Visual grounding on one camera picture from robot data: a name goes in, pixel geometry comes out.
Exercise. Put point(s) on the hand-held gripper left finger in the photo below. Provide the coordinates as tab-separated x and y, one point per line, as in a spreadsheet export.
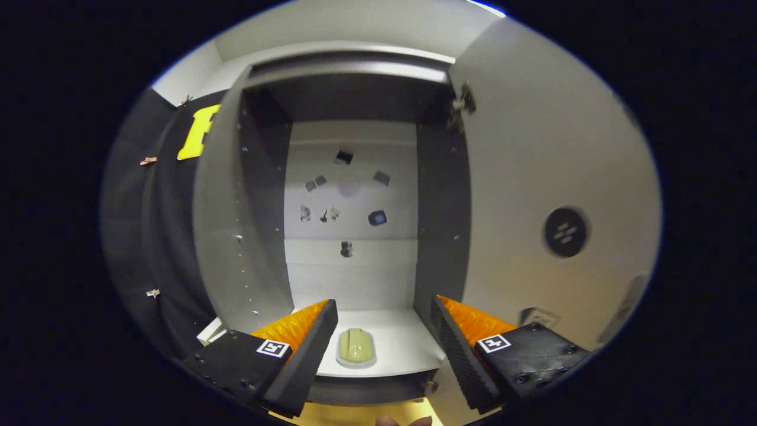
304	361

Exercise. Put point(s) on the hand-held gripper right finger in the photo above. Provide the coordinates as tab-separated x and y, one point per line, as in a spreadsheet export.
464	361

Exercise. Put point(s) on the black binder clip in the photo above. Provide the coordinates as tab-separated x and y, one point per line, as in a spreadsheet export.
187	100

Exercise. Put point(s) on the green computer mouse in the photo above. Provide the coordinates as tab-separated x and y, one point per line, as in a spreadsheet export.
356	348

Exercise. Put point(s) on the black backdrop cloth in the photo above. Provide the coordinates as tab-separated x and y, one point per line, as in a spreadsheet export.
148	225

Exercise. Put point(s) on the dark grey cabinet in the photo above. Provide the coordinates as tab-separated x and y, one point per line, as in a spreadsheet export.
355	278

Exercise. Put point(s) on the long ceiling light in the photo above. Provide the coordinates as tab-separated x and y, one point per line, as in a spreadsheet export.
488	7

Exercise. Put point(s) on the green book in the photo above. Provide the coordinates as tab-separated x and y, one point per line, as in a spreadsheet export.
208	331

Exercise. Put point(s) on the red clip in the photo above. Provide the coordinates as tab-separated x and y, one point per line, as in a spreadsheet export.
148	161

